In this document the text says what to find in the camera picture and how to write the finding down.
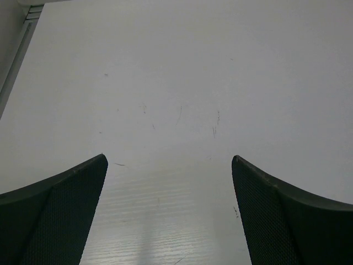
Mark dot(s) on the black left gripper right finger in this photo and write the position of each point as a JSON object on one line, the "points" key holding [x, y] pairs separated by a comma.
{"points": [[284, 224]]}

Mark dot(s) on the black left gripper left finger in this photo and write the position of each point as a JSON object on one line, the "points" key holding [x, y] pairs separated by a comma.
{"points": [[48, 222]]}

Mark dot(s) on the aluminium table edge rail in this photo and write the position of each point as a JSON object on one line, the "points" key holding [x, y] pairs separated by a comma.
{"points": [[18, 51]]}

